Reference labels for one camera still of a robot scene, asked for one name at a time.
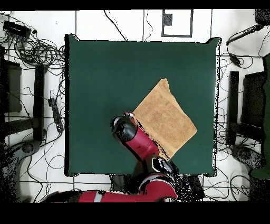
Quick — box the tan terry towel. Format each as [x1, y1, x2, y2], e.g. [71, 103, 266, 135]
[132, 78, 197, 160]

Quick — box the dark green table cloth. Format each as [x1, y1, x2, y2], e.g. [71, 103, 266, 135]
[64, 33, 221, 178]

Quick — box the black power strip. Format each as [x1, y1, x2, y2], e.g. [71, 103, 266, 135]
[47, 97, 64, 133]

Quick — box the black stand bar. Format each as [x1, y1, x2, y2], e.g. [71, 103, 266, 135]
[226, 70, 240, 146]
[33, 64, 47, 142]

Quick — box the black power brick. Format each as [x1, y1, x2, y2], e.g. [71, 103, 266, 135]
[186, 174, 206, 201]

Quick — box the black power adapter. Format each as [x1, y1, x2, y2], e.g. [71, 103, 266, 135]
[228, 52, 243, 68]

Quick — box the dark square case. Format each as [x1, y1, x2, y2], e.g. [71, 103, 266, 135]
[0, 60, 22, 114]
[240, 71, 267, 128]

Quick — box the black rod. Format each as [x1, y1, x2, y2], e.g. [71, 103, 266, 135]
[226, 24, 264, 46]

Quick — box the black electronics box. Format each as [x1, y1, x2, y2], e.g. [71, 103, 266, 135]
[3, 20, 32, 39]

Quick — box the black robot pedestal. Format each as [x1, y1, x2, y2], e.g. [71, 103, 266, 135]
[110, 174, 138, 194]

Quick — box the long black cable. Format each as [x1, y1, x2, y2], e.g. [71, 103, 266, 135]
[103, 9, 129, 42]

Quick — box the tangled black cable bundle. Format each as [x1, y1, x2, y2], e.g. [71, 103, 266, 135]
[0, 12, 66, 71]

